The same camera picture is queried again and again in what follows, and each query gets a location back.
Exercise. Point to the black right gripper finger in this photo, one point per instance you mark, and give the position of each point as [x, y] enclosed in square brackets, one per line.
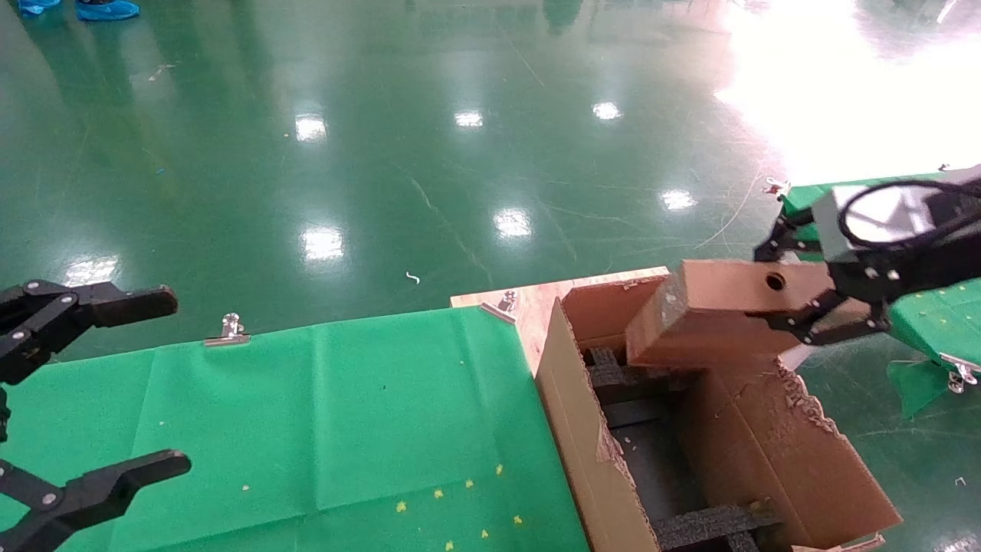
[780, 234]
[835, 322]

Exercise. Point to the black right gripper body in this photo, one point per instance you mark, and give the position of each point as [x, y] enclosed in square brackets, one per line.
[920, 270]

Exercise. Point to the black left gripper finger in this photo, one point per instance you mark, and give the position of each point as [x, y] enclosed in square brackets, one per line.
[115, 305]
[100, 489]

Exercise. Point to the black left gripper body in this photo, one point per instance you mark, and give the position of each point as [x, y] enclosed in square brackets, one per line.
[2, 414]

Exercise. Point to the small brown cardboard box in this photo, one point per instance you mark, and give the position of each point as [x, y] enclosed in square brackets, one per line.
[713, 322]

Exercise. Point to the large open cardboard carton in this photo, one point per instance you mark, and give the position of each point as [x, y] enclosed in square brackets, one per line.
[575, 414]

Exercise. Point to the green tablecloth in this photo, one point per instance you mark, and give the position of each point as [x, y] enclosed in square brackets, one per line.
[939, 322]
[306, 422]

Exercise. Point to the black foam insert block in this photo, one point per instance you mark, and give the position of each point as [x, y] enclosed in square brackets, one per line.
[713, 525]
[613, 376]

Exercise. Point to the blue shoe cover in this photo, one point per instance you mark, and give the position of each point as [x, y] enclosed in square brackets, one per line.
[107, 9]
[34, 6]

